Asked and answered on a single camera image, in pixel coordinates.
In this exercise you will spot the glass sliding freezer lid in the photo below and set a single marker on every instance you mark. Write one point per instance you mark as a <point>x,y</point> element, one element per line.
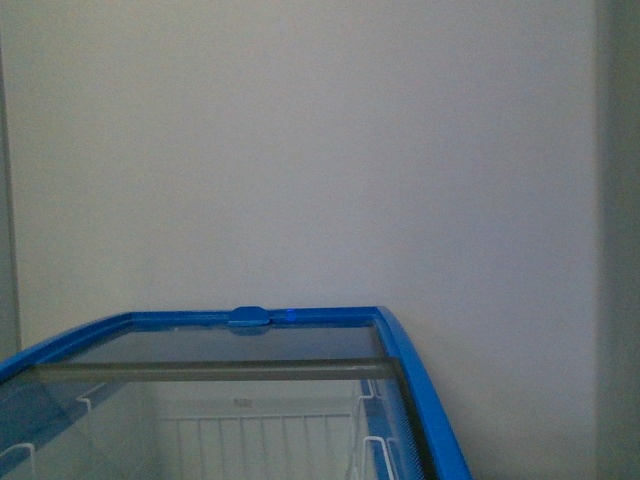
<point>225,360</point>

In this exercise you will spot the white chest freezer blue rim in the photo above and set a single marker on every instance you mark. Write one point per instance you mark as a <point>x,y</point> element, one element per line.
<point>425,380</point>

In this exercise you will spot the white wire freezer basket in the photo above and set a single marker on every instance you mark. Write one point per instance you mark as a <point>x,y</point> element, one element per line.
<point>192,430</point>

